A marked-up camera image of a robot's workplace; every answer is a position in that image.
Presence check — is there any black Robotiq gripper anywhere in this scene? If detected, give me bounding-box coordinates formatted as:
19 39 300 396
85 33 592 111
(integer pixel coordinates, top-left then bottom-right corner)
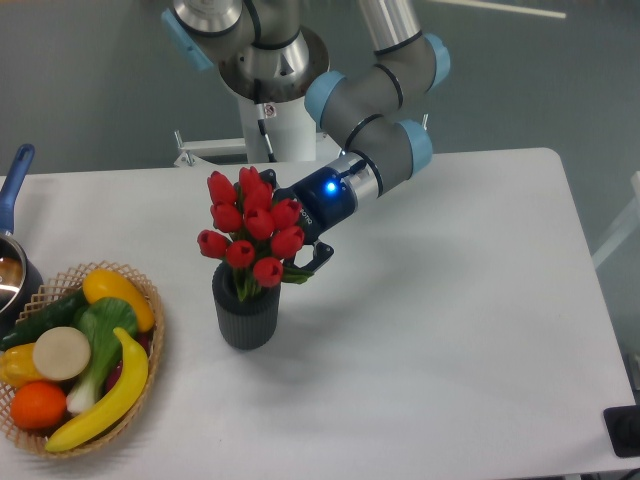
259 166 356 273

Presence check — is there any red tulip bouquet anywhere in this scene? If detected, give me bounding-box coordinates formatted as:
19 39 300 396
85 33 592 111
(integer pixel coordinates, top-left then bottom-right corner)
197 167 313 302

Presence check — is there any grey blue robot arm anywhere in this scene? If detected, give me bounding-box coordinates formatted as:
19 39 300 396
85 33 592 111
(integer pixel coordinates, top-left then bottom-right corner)
161 1 450 271

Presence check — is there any dark grey ribbed vase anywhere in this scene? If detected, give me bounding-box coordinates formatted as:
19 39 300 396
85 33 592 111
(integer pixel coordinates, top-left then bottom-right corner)
212 263 281 350

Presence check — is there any yellow squash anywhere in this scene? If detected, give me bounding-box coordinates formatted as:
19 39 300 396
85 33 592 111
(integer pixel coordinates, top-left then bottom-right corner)
82 269 155 332

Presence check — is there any green bok choy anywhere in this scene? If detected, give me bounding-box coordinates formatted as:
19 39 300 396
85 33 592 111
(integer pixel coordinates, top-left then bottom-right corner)
67 297 138 416

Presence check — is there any yellow banana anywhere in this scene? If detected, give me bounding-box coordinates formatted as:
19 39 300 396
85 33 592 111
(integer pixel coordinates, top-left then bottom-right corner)
45 327 149 453

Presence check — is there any woven wicker basket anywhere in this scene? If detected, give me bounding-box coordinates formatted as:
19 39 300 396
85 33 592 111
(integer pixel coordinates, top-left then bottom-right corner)
1 261 165 459

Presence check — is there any green cucumber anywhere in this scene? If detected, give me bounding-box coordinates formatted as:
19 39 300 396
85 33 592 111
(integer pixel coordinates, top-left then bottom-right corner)
1 289 88 351

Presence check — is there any beige round slice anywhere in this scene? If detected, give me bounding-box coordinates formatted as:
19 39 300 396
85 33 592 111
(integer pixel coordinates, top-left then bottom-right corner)
32 327 91 381

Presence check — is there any yellow bell pepper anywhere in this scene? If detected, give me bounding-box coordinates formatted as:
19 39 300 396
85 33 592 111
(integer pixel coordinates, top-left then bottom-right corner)
1 343 45 388

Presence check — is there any orange fruit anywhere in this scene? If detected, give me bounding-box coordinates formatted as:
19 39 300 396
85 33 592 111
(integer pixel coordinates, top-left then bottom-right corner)
10 381 66 430

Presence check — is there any black device at table edge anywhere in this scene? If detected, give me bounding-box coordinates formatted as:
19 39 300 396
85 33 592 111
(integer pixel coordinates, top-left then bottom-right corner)
603 405 639 458

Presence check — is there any white table clamp bracket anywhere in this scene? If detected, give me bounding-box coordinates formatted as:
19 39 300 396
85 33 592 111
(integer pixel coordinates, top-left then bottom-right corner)
173 130 341 167

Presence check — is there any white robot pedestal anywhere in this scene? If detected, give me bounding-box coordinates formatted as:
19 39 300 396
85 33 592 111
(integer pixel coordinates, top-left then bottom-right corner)
219 26 330 163

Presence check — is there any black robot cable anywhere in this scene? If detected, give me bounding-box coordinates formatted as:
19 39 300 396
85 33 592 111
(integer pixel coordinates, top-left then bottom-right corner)
252 78 278 164

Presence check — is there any blue handled saucepan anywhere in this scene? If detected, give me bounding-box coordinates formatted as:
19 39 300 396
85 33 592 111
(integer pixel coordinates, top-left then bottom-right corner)
1 144 43 336

